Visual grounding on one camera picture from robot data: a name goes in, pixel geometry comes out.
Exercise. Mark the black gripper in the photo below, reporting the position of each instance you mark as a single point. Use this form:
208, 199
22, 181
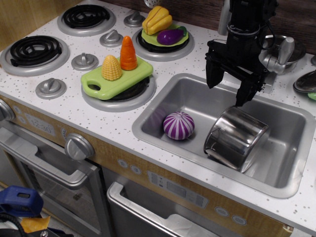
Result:
239, 57

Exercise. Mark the stainless steel pot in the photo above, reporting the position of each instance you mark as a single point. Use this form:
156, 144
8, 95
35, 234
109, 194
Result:
235, 139

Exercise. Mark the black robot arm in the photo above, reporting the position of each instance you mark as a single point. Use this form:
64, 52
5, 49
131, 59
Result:
246, 24

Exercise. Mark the silver sink basin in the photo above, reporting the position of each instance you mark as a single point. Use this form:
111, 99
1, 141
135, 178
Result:
279, 165

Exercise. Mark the silver toy faucet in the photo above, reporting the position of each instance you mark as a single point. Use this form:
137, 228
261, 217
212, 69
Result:
279, 59

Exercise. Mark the purple striped toy onion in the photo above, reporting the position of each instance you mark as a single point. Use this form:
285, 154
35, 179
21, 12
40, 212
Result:
178, 125

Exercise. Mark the silver metal bowl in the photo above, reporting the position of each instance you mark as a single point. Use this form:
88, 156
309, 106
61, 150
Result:
297, 54

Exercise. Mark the purple toy eggplant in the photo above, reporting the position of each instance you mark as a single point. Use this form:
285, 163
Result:
171, 36

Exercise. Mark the silver pan lid right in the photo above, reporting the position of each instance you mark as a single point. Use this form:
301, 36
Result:
306, 83

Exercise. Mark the green toy item right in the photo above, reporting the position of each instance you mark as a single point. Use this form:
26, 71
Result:
312, 96

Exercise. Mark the green toy plate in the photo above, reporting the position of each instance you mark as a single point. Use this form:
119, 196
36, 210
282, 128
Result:
153, 38

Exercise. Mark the back right stove burner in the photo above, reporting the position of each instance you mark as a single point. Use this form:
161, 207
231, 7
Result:
162, 56

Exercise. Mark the stove burner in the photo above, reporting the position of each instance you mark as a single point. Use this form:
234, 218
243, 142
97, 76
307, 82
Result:
34, 56
133, 98
86, 20
162, 56

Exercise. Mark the yellow toy bell pepper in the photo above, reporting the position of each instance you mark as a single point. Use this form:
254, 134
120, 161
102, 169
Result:
158, 19

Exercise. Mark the front right stove burner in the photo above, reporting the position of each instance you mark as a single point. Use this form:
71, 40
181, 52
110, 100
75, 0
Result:
133, 98

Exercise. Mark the orange toy carrot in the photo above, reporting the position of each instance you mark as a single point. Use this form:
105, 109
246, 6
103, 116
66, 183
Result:
128, 59

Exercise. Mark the silver slotted spoon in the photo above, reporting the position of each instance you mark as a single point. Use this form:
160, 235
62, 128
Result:
152, 3

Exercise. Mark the silver stove knob back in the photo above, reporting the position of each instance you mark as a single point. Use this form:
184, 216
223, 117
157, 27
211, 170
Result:
134, 20

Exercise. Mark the silver stove knob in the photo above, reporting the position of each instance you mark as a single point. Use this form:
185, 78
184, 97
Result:
134, 20
50, 89
111, 39
84, 62

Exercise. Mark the yellow toy corn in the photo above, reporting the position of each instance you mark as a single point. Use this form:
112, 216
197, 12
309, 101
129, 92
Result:
111, 69

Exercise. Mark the green toy cutting board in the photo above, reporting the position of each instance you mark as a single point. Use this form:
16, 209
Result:
96, 86

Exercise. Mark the silver stove knob upper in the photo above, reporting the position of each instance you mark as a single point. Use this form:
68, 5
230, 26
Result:
111, 39

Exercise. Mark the silver stove knob middle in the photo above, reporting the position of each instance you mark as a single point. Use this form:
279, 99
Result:
84, 62

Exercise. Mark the toy dishwasher door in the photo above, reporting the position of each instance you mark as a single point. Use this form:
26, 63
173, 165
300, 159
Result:
140, 212

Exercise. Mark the back left stove burner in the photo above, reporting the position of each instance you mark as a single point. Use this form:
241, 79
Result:
86, 20

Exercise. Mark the silver oven dial knob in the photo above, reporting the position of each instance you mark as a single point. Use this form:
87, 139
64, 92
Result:
77, 147

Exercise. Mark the silver stove knob front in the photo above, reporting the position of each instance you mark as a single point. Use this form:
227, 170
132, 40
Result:
50, 89

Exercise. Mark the toy oven door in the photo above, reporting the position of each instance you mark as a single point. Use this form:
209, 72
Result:
71, 190

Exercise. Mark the front left stove burner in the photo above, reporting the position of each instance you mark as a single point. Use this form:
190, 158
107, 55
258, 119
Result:
34, 56

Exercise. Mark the silver oven dial left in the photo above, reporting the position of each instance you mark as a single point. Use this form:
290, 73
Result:
6, 113

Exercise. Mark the blue clamp tool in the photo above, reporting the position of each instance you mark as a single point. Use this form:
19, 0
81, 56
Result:
20, 202

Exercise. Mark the yellow tape piece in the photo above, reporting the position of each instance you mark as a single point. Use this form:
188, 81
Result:
34, 224

